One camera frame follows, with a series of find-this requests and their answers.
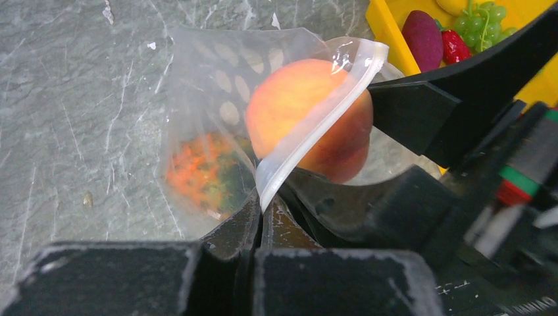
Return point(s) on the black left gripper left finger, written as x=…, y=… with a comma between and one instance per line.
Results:
x=211, y=276

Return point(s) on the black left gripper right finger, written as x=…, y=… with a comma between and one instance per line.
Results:
x=301, y=278

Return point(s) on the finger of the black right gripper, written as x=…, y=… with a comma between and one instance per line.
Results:
x=406, y=212

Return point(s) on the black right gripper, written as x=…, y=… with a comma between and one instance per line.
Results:
x=495, y=250

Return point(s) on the purple toy sweet potato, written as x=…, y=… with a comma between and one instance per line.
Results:
x=424, y=40

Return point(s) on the orange toy pineapple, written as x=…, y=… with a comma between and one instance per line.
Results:
x=210, y=173

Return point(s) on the clear zip top bag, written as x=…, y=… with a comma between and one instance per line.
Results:
x=214, y=73

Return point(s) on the yellow toy pear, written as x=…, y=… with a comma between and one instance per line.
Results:
x=453, y=7

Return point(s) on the red toy chili pepper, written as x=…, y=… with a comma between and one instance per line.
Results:
x=454, y=48

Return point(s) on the green toy grape bunch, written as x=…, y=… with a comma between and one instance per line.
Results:
x=480, y=25

